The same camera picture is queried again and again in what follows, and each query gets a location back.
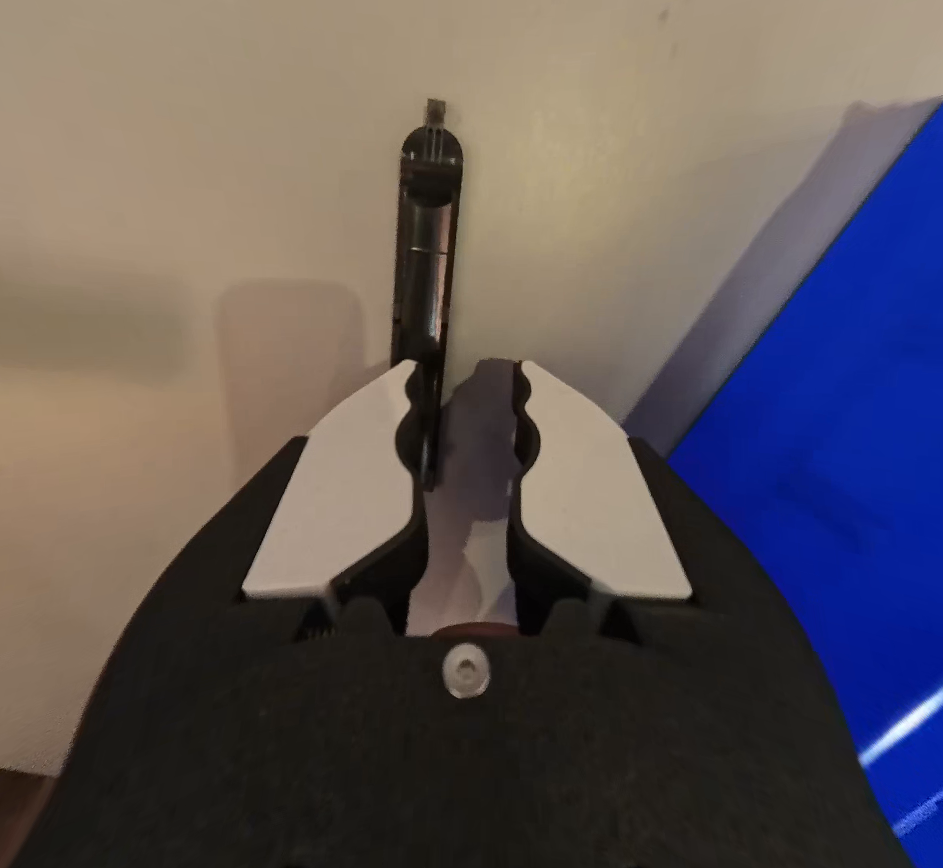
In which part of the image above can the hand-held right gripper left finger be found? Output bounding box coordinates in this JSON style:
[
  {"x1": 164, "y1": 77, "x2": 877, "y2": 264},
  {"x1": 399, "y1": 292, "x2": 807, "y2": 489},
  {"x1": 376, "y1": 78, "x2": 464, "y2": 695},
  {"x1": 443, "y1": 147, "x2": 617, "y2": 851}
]
[{"x1": 240, "y1": 358, "x2": 430, "y2": 618}]

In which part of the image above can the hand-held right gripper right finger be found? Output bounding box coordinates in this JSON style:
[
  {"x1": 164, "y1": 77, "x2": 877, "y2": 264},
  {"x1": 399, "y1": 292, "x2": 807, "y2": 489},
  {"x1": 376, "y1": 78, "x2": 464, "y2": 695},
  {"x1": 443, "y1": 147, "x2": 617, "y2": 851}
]
[{"x1": 507, "y1": 358, "x2": 695, "y2": 620}]

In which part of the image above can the blue plastic bin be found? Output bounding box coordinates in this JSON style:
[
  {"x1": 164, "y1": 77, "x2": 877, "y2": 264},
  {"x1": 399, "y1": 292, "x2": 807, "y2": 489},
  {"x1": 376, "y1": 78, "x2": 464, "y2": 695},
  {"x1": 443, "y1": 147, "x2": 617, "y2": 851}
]
[{"x1": 622, "y1": 96, "x2": 943, "y2": 863}]

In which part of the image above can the black remote battery cover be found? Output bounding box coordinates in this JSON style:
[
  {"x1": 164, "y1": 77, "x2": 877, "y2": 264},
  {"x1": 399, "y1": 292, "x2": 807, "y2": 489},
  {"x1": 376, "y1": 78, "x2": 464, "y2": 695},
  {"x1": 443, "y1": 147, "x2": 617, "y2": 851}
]
[{"x1": 389, "y1": 98, "x2": 467, "y2": 493}]

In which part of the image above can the grey desk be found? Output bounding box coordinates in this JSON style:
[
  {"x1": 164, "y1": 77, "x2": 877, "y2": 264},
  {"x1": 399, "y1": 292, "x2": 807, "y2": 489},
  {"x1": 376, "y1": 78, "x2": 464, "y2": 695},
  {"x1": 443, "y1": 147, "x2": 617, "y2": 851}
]
[{"x1": 0, "y1": 0, "x2": 943, "y2": 781}]

